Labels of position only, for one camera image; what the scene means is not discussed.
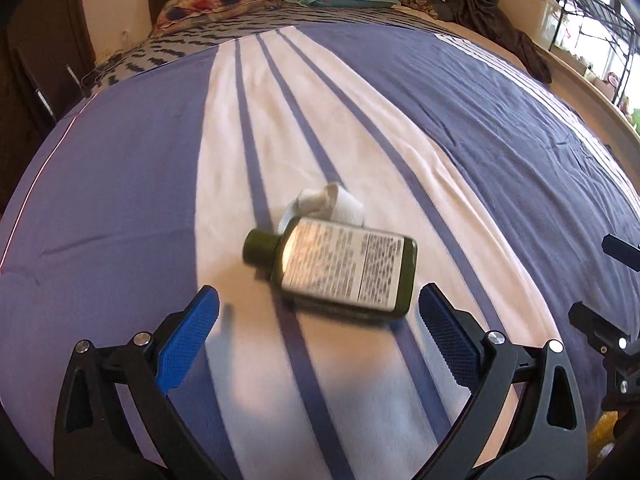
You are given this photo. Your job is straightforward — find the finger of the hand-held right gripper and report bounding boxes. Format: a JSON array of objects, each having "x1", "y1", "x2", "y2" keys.
[
  {"x1": 568, "y1": 301, "x2": 640, "y2": 356},
  {"x1": 601, "y1": 233, "x2": 640, "y2": 273}
]

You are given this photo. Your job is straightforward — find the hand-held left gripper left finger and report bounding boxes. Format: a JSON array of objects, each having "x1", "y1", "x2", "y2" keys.
[{"x1": 52, "y1": 284, "x2": 223, "y2": 480}]

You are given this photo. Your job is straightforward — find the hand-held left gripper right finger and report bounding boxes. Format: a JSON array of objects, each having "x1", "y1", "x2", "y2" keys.
[{"x1": 417, "y1": 282, "x2": 588, "y2": 480}]

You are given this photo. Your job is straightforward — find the dark green bottle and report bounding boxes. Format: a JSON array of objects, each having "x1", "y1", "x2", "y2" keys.
[{"x1": 242, "y1": 216, "x2": 419, "y2": 319}]

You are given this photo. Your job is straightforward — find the yellow fluffy rug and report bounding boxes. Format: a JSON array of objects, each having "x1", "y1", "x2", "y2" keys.
[{"x1": 586, "y1": 409, "x2": 622, "y2": 463}]

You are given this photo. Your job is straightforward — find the blue white striped bedspread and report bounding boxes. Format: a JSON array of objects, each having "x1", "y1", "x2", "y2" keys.
[{"x1": 0, "y1": 19, "x2": 640, "y2": 480}]

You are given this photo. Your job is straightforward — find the black metal rack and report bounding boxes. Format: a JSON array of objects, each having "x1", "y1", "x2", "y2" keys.
[{"x1": 547, "y1": 0, "x2": 640, "y2": 113}]

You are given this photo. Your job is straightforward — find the white storage box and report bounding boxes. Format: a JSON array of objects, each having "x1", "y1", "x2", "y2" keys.
[{"x1": 500, "y1": 0, "x2": 562, "y2": 52}]

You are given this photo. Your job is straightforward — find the dark brown hanging cloth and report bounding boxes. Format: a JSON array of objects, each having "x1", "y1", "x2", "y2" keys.
[{"x1": 447, "y1": 0, "x2": 553, "y2": 85}]

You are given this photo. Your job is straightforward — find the grey patterned bed sheet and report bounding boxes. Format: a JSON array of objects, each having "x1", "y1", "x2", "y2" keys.
[{"x1": 89, "y1": 4, "x2": 436, "y2": 97}]

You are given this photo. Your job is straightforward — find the dark brown wardrobe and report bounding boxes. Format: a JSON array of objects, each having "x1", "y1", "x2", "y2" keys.
[{"x1": 0, "y1": 0, "x2": 97, "y2": 206}]

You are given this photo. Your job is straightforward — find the red blue patterned pillow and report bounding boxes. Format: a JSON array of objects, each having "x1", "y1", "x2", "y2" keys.
[{"x1": 152, "y1": 0, "x2": 282, "y2": 37}]

